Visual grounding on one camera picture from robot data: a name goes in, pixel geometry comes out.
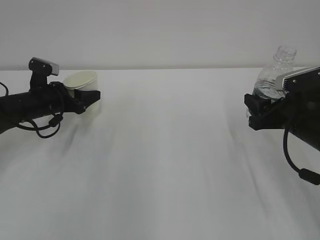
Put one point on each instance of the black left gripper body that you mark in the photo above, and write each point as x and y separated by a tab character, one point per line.
67	103

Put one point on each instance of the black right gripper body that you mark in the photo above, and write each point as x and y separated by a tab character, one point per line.
300	113

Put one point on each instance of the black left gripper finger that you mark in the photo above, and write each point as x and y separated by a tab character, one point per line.
87	102

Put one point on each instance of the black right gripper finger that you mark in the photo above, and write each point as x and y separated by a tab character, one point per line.
265	114

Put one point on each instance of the white paper cup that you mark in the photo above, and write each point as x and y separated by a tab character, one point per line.
83	85

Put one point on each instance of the clear green-label water bottle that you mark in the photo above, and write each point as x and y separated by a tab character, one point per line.
283	61

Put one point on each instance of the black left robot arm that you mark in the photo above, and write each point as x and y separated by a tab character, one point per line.
50	100

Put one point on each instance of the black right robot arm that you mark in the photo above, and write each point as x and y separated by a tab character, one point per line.
308	140

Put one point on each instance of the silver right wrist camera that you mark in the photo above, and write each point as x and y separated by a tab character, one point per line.
301	80

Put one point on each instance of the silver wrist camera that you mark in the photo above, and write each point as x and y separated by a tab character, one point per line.
43	67
301	80

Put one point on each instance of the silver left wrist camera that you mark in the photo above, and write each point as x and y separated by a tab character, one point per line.
43	67

